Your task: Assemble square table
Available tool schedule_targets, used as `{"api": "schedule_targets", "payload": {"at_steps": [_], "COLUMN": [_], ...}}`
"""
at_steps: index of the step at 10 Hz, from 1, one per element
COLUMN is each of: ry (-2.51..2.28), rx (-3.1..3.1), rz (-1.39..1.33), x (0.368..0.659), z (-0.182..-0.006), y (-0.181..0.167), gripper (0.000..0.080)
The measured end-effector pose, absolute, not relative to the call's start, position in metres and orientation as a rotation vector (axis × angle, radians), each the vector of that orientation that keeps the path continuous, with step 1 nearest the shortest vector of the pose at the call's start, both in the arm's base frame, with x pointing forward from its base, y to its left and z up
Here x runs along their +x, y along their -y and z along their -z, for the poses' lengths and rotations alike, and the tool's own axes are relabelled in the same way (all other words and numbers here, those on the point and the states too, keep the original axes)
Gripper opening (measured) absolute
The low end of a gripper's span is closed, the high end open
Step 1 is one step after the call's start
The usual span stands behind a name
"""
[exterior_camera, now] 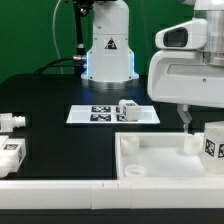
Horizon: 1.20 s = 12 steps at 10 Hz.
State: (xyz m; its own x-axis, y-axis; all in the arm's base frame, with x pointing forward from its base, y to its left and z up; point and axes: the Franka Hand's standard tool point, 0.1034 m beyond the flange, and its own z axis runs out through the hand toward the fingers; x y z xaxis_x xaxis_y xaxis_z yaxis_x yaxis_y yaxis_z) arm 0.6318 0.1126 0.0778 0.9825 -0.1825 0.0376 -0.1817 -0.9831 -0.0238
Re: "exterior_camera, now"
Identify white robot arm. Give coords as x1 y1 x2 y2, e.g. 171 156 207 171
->
82 0 224 124

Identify white front obstacle rail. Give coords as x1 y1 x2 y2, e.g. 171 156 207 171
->
0 178 224 209

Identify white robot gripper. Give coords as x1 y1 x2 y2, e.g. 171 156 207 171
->
147 50 224 134

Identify white marker sheet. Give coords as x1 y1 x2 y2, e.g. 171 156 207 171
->
66 105 160 124

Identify white square table top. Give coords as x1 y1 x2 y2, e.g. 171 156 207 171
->
115 132 224 182

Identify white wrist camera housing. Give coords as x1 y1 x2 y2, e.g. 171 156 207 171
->
155 19 208 50

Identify black cable on table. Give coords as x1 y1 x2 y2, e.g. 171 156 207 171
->
34 57 83 76

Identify black camera pole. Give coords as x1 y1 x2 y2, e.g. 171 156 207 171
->
72 0 94 77

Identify white thin cable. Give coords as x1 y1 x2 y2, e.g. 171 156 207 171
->
52 0 65 76

